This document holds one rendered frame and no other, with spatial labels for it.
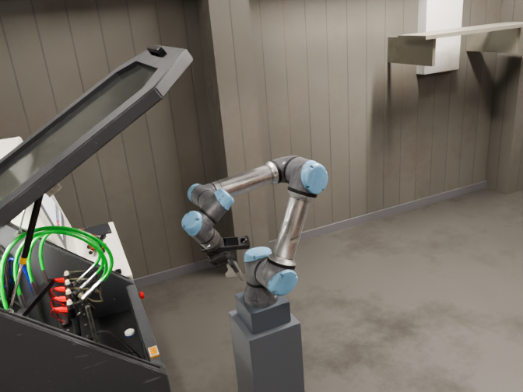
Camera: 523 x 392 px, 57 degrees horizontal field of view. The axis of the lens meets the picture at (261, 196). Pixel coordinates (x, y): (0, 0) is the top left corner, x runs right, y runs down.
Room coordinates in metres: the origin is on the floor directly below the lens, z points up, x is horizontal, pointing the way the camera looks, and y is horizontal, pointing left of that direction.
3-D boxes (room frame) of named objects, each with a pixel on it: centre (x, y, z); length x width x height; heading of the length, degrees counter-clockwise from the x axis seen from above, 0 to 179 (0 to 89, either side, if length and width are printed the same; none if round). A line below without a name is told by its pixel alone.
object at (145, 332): (1.62, 0.51, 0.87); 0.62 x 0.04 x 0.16; 21
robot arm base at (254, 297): (1.79, 0.04, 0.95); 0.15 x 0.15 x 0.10
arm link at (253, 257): (1.78, 0.03, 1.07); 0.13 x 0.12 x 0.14; 30
